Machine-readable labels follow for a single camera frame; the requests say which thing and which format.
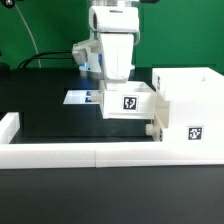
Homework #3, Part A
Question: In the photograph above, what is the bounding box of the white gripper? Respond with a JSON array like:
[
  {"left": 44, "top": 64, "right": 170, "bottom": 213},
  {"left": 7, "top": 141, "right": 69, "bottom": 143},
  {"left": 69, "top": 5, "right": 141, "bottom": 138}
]
[{"left": 72, "top": 33, "right": 134, "bottom": 91}]

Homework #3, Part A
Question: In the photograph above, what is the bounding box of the white drawer with tag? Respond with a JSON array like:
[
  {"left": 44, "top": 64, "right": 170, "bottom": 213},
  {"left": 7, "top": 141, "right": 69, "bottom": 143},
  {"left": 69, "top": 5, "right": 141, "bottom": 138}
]
[
  {"left": 145, "top": 100, "right": 170, "bottom": 142},
  {"left": 98, "top": 81, "right": 156, "bottom": 120}
]

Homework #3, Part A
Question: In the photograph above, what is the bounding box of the white front drawer with tag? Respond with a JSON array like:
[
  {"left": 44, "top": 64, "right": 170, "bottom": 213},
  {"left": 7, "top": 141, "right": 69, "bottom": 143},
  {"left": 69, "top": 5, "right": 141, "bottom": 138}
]
[{"left": 145, "top": 100, "right": 170, "bottom": 142}]

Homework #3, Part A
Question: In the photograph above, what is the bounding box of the white drawer cabinet box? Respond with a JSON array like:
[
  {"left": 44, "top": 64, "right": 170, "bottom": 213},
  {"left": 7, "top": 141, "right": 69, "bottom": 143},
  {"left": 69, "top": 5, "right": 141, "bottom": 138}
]
[{"left": 152, "top": 67, "right": 224, "bottom": 145}]

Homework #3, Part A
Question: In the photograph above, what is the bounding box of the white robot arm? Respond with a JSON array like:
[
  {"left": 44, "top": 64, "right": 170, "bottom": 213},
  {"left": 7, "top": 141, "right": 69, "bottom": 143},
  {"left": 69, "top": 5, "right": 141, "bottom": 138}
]
[{"left": 72, "top": 0, "right": 160, "bottom": 90}]

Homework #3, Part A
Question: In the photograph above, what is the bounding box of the paper sheet with fiducial tags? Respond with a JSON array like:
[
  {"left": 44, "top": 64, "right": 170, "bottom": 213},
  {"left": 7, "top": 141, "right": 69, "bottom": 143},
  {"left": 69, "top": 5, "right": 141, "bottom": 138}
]
[{"left": 64, "top": 90, "right": 100, "bottom": 105}]

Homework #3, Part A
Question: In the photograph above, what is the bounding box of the white U-shaped fence frame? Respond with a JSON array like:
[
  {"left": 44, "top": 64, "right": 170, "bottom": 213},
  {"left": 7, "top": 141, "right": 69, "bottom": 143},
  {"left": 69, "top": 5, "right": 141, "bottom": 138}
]
[{"left": 0, "top": 112, "right": 224, "bottom": 169}]

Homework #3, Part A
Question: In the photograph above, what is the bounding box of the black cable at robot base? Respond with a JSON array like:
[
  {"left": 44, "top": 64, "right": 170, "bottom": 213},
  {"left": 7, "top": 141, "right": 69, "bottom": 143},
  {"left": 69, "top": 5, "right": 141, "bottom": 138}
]
[{"left": 17, "top": 48, "right": 75, "bottom": 70}]

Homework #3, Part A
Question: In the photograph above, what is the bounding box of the thin white cable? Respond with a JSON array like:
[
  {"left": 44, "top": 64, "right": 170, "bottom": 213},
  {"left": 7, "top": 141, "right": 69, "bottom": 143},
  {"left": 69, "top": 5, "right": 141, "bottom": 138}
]
[{"left": 13, "top": 3, "right": 42, "bottom": 69}]

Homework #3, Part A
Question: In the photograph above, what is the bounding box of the black camera mount top left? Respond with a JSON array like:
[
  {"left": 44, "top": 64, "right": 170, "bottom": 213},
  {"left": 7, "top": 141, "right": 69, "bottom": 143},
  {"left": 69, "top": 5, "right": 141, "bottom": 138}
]
[{"left": 0, "top": 0, "right": 24, "bottom": 8}]

